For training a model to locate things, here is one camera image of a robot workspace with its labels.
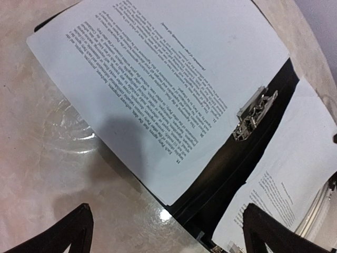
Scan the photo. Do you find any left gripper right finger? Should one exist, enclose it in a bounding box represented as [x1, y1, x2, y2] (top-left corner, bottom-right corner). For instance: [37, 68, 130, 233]
[243, 203, 336, 253]

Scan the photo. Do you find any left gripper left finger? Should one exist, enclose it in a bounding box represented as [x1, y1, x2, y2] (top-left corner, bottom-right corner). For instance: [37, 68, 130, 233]
[7, 203, 94, 252]

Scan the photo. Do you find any black file folder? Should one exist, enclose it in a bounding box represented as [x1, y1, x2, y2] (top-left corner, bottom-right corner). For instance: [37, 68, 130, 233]
[34, 9, 302, 250]

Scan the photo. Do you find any printed paper stack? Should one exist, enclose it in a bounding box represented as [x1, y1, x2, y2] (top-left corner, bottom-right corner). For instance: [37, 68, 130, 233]
[212, 79, 336, 249]

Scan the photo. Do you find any curved aluminium rail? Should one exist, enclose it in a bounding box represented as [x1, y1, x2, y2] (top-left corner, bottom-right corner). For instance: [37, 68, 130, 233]
[295, 182, 334, 241]

